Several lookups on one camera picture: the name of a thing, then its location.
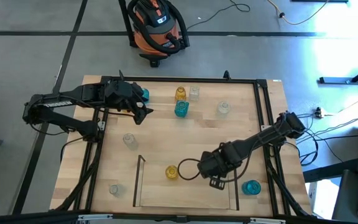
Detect yellow floor cable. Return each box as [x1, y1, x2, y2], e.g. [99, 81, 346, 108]
[266, 0, 331, 26]

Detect black aluminium table frame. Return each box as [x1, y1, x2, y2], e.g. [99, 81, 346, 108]
[53, 70, 312, 218]

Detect grey laptop computer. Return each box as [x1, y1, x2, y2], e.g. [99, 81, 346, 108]
[331, 95, 358, 224]

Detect orange and black vacuum cleaner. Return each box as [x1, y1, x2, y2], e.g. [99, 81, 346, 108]
[126, 0, 191, 68]

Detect blue round glass vase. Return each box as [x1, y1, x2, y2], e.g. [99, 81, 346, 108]
[241, 179, 262, 196]

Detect blue square glass vase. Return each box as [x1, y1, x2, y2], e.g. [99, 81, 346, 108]
[174, 100, 190, 118]

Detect black vacuum power cord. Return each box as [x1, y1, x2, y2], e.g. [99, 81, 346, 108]
[186, 0, 251, 31]

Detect black floor cable bundle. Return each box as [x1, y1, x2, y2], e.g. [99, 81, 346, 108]
[296, 113, 358, 167]

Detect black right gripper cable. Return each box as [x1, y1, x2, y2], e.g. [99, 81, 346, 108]
[177, 157, 202, 182]

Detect black camera mounting beam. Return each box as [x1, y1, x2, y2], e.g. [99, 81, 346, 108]
[0, 210, 358, 224]

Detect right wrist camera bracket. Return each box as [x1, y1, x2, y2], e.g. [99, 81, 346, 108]
[209, 176, 227, 191]

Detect clear round glass vase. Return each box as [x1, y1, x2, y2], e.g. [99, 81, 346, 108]
[216, 100, 232, 115]

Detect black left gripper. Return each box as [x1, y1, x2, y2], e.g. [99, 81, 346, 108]
[106, 79, 154, 125]

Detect yellow ribbed glass vase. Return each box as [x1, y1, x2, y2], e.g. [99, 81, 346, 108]
[174, 86, 188, 102]

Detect black desk foot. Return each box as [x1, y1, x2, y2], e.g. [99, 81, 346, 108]
[318, 55, 358, 85]

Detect black stand pole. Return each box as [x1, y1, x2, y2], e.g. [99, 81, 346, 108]
[117, 0, 138, 49]

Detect clear square glass vase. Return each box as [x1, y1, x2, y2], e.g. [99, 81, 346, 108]
[188, 85, 201, 102]

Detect clear diamond-pattern bottle vase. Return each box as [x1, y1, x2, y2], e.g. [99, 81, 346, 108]
[122, 133, 139, 152]

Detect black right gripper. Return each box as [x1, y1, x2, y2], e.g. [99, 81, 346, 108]
[197, 149, 236, 180]

